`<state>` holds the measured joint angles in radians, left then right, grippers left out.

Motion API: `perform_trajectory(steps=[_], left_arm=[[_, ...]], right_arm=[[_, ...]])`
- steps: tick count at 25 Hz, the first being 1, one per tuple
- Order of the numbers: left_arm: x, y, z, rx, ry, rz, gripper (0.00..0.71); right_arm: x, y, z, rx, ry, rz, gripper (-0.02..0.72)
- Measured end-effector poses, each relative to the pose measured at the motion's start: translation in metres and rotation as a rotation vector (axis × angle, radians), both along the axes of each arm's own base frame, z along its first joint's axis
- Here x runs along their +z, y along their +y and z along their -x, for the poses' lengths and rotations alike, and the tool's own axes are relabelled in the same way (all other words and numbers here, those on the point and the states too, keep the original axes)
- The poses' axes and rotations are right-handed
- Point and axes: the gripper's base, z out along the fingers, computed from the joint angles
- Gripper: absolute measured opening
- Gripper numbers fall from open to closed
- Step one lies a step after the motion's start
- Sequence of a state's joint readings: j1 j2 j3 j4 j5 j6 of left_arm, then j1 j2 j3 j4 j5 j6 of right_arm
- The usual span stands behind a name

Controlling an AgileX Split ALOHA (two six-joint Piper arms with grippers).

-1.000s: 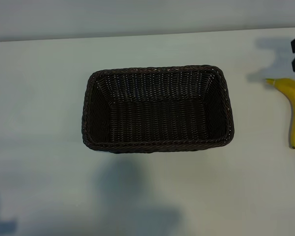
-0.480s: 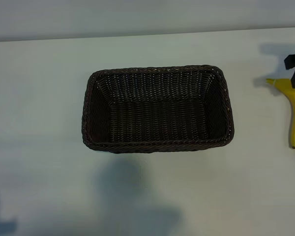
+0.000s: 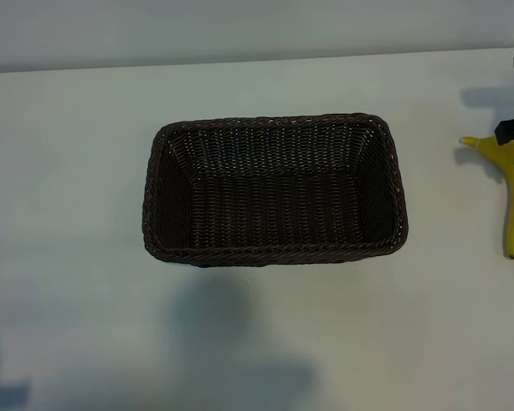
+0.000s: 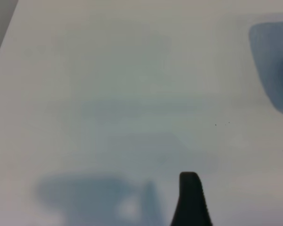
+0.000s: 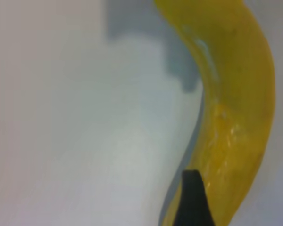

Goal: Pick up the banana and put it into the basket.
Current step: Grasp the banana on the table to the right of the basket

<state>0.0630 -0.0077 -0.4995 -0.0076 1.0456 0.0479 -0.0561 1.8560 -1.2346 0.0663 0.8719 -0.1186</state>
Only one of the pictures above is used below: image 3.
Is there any dark brown woven basket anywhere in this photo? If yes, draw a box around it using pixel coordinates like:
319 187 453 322
141 111 411 269

